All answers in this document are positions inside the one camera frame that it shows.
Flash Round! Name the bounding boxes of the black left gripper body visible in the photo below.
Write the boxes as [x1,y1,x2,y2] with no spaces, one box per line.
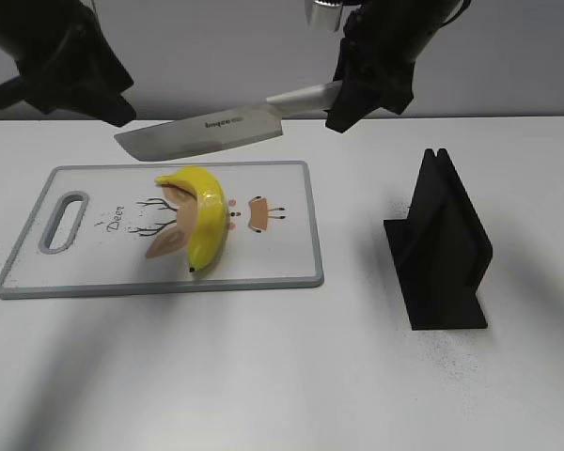
[18,8,136,127]

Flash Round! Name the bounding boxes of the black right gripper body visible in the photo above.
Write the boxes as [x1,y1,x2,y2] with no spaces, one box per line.
[325,4,415,132]

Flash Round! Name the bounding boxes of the cleaver knife white handle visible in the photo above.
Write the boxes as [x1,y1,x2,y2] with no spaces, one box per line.
[115,81,342,162]

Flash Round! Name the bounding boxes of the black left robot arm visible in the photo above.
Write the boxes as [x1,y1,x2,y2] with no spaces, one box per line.
[0,1,136,127]

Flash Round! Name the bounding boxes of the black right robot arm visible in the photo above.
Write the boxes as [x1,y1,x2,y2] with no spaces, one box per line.
[326,0,471,132]

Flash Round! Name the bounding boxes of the yellow plastic banana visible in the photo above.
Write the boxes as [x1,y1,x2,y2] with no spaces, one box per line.
[146,166,228,273]

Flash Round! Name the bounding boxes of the white grey cutting board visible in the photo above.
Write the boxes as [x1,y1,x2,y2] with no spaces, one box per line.
[0,161,324,300]

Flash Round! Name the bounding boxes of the black knife stand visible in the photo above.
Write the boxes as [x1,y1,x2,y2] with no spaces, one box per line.
[384,148,493,330]

